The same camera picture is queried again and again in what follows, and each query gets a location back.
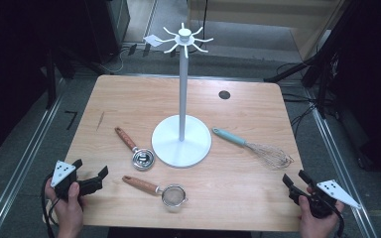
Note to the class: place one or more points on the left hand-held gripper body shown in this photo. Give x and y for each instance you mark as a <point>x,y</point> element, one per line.
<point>63,173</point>

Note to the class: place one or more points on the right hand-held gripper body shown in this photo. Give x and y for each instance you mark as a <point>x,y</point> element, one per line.
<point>335,193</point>

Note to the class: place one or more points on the white utensil rack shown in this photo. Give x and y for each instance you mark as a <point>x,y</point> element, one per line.
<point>181,148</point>

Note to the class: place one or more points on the person's right hand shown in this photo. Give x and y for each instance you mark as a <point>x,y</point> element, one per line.
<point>317,226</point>

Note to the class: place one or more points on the person's left hand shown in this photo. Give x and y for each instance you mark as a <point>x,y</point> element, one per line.
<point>67,214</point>

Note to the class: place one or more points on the black metal stand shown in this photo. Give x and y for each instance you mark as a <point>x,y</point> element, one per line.
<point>50,82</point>

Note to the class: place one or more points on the round black table grommet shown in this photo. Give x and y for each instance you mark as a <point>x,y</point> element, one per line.
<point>224,95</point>

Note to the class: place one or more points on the black tripod stand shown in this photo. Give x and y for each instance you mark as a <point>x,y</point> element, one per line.
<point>311,62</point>

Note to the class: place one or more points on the black cabinet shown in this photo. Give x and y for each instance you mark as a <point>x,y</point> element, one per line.
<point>109,29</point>

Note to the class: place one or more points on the white paper tag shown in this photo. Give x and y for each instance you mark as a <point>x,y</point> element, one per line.
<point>152,40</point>

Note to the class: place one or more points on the metal floor rail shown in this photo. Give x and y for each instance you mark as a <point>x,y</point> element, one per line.
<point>340,165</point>
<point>16,172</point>

